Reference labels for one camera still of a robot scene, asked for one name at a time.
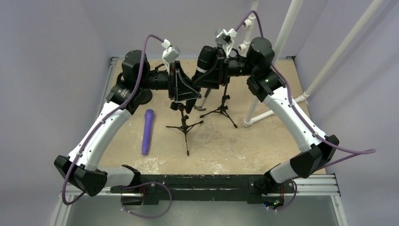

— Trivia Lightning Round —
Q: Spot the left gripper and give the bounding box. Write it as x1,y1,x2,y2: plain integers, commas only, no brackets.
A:
139,61,202,101

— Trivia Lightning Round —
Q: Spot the black wireless microphone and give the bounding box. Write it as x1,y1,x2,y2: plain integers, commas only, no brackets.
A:
192,46,216,91

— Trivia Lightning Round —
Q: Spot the black tripod stand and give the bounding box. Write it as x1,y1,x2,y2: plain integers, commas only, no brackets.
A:
166,102,204,156

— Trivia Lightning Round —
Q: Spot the purple microphone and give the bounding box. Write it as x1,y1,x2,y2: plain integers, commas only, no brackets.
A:
142,109,155,155

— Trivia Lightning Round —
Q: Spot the black tripod stand shock mount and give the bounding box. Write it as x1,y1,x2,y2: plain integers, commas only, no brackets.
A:
199,84,238,129

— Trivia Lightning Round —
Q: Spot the black round-base mic stand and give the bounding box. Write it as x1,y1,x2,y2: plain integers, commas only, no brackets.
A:
136,89,153,105

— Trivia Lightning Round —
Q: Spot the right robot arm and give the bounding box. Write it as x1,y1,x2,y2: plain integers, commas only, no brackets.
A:
192,37,339,192

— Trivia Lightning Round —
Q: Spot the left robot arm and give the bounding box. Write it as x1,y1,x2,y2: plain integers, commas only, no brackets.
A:
54,48,201,196

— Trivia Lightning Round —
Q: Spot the small claw hammer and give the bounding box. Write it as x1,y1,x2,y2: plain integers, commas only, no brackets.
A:
194,89,211,111

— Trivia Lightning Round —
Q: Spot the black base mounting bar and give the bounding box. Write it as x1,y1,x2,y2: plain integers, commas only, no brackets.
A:
110,174,295,205

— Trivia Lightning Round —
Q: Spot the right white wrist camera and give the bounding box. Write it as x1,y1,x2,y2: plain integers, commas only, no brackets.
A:
215,28,237,56

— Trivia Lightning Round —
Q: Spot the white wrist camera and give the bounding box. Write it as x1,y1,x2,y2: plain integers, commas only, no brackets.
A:
162,39,181,73
215,28,237,56

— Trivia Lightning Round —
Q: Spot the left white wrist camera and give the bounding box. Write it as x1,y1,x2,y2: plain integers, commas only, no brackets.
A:
162,39,181,73

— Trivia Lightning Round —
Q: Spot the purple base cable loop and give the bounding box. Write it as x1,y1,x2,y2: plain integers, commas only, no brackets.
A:
120,182,173,219

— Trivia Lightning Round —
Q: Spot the white PVC pipe frame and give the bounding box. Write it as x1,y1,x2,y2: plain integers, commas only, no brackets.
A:
243,0,383,127

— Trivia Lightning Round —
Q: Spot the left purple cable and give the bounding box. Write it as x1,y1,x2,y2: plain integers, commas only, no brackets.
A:
62,34,165,206

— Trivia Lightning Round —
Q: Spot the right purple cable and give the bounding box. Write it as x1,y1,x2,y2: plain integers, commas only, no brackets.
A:
233,10,377,170

